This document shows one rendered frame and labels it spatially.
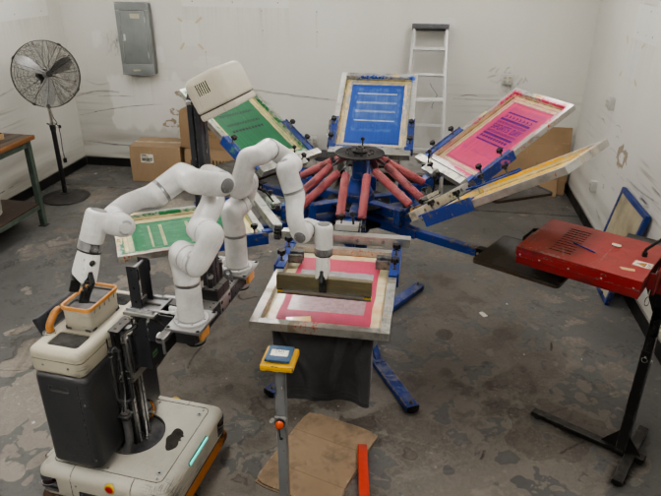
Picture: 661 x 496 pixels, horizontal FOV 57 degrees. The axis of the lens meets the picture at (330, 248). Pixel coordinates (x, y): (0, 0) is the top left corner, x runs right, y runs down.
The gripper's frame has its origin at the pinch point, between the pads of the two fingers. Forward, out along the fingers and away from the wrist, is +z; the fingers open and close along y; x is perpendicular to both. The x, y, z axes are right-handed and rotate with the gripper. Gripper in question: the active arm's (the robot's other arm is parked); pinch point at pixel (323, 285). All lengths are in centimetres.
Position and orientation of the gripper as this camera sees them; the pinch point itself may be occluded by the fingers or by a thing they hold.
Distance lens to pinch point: 257.1
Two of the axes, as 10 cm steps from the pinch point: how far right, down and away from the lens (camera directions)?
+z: -0.1, 9.0, 4.3
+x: 9.9, 0.8, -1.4
